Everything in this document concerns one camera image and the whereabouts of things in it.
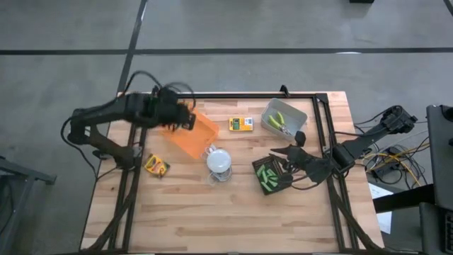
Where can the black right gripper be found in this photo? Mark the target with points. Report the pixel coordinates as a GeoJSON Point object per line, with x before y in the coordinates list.
{"type": "Point", "coordinates": [313, 164]}

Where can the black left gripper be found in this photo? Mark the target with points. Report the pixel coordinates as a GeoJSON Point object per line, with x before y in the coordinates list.
{"type": "Point", "coordinates": [171, 110]}

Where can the yellow green crayon box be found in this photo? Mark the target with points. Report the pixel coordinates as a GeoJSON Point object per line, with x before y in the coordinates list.
{"type": "Point", "coordinates": [156, 165]}
{"type": "Point", "coordinates": [241, 124]}

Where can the white dome brass lamp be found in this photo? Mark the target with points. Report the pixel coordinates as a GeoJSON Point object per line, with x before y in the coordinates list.
{"type": "Point", "coordinates": [218, 160]}

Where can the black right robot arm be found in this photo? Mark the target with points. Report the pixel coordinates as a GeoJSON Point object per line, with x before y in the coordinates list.
{"type": "Point", "coordinates": [364, 141]}

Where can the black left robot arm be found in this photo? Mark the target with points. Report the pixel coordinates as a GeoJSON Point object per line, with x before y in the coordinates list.
{"type": "Point", "coordinates": [106, 110]}

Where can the black mesh basket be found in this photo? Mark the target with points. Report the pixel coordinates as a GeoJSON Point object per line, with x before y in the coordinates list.
{"type": "Point", "coordinates": [255, 164]}

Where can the orange plastic bin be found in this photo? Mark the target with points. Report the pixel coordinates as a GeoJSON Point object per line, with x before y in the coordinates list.
{"type": "Point", "coordinates": [198, 138]}

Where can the grey plastic bin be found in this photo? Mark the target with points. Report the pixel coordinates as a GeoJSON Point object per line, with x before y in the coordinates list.
{"type": "Point", "coordinates": [293, 113]}

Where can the white paper sheet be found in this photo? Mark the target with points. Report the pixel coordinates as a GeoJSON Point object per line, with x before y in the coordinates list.
{"type": "Point", "coordinates": [380, 193]}

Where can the black power strip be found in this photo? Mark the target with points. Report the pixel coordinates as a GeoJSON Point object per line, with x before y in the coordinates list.
{"type": "Point", "coordinates": [387, 170]}

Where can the black workstation desk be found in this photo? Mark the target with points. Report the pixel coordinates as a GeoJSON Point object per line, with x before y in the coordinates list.
{"type": "Point", "coordinates": [440, 159]}

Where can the grey metal cart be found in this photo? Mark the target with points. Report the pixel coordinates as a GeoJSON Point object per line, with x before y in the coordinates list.
{"type": "Point", "coordinates": [28, 173]}

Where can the black floor object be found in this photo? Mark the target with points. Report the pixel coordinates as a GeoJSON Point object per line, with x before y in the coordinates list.
{"type": "Point", "coordinates": [361, 1]}

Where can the black metal rig frame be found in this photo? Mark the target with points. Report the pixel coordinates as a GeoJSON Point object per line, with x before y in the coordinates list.
{"type": "Point", "coordinates": [230, 95]}

